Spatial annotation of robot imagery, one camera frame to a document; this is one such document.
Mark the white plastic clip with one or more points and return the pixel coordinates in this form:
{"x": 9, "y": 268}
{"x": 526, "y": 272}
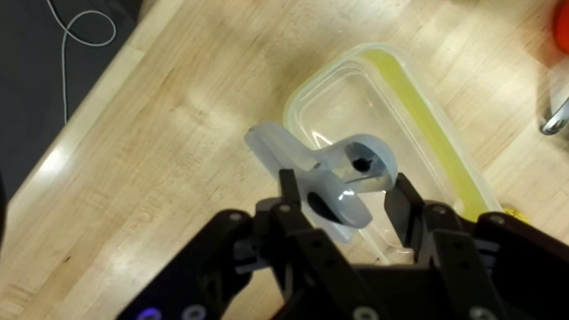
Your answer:
{"x": 331, "y": 160}

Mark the clear plastic food container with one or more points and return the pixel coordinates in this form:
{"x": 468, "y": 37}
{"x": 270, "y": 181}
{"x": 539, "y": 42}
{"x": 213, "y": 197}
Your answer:
{"x": 356, "y": 106}

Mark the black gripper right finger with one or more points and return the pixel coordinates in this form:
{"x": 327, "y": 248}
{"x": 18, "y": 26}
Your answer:
{"x": 432, "y": 231}

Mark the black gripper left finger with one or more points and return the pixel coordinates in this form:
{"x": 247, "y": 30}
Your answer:
{"x": 295, "y": 241}

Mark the small yellow object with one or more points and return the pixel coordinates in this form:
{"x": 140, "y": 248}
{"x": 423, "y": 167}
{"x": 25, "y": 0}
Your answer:
{"x": 512, "y": 213}

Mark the small red object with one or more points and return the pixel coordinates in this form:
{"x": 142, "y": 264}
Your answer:
{"x": 562, "y": 23}

